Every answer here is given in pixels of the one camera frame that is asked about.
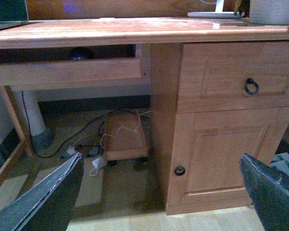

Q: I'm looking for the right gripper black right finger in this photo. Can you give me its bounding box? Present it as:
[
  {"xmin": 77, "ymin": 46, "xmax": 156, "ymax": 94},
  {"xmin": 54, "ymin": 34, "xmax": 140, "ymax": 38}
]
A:
[{"xmin": 239, "ymin": 153, "xmax": 289, "ymax": 231}]

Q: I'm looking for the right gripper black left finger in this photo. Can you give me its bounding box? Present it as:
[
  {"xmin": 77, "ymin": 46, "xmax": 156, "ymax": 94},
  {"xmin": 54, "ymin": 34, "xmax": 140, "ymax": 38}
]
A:
[{"xmin": 0, "ymin": 153, "xmax": 84, "ymax": 231}]

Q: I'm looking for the dark grey computer mouse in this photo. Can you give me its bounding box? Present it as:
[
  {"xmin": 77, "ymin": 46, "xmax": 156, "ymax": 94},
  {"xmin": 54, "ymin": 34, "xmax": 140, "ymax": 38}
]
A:
[{"xmin": 68, "ymin": 47, "xmax": 93, "ymax": 61}]

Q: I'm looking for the wooden pull-out keyboard tray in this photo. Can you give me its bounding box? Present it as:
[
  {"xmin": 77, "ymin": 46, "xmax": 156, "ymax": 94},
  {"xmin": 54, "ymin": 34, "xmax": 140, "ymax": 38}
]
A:
[{"xmin": 0, "ymin": 44, "xmax": 150, "ymax": 90}]

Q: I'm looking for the white power strip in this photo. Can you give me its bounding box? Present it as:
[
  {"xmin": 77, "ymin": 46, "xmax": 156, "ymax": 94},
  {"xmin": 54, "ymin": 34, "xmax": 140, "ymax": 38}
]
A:
[{"xmin": 66, "ymin": 144, "xmax": 77, "ymax": 156}]

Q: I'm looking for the white power adapter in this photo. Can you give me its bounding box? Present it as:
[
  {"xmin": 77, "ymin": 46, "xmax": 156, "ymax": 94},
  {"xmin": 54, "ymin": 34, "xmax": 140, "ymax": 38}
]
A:
[{"xmin": 89, "ymin": 156, "xmax": 107, "ymax": 177}]

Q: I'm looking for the wooden cabinet door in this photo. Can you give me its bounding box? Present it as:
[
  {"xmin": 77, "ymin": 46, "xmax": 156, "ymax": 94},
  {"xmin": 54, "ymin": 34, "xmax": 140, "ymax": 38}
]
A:
[{"xmin": 166, "ymin": 106, "xmax": 289, "ymax": 215}]

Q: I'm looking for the black round door knob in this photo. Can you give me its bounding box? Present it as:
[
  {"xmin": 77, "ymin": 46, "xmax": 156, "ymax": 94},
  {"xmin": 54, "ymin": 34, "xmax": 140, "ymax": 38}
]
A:
[{"xmin": 174, "ymin": 166, "xmax": 186, "ymax": 176}]

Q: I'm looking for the white pipe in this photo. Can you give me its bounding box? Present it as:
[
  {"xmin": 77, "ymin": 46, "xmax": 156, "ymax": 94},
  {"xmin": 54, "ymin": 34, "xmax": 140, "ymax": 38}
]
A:
[{"xmin": 21, "ymin": 91, "xmax": 46, "ymax": 136}]

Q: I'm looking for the wooden desk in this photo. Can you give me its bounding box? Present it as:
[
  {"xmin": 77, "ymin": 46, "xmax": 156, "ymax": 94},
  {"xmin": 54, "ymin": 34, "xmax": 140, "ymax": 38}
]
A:
[{"xmin": 0, "ymin": 16, "xmax": 289, "ymax": 216}]

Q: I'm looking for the wooden desk drawer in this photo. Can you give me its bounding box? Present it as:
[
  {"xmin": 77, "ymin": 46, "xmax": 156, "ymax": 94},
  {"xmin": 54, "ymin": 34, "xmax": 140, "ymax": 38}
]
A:
[{"xmin": 177, "ymin": 41, "xmax": 289, "ymax": 113}]

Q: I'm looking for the grey cylindrical container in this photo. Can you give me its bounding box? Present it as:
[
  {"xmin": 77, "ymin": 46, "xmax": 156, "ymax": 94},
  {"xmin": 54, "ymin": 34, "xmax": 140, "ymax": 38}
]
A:
[{"xmin": 249, "ymin": 0, "xmax": 289, "ymax": 26}]

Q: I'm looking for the white lamp base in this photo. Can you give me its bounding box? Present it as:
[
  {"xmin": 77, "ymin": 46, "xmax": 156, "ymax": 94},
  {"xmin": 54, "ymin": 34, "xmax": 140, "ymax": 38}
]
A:
[{"xmin": 187, "ymin": 0, "xmax": 240, "ymax": 19}]

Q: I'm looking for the grey laptop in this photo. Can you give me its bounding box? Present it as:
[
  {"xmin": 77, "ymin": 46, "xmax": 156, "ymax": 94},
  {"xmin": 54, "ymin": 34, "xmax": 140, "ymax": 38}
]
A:
[{"xmin": 0, "ymin": 0, "xmax": 29, "ymax": 30}]

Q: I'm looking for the black cable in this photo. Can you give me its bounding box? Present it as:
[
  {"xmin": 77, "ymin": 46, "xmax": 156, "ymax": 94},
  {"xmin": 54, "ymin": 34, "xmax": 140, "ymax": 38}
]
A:
[{"xmin": 21, "ymin": 90, "xmax": 151, "ymax": 159}]

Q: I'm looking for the black ring drawer handle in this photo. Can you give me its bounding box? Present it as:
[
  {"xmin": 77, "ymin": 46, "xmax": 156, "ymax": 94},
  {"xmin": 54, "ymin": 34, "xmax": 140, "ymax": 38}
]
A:
[{"xmin": 244, "ymin": 78, "xmax": 259, "ymax": 95}]

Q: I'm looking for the white cable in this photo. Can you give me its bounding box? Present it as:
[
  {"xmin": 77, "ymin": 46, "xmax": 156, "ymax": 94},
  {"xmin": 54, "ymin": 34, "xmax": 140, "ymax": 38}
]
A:
[{"xmin": 100, "ymin": 110, "xmax": 151, "ymax": 150}]

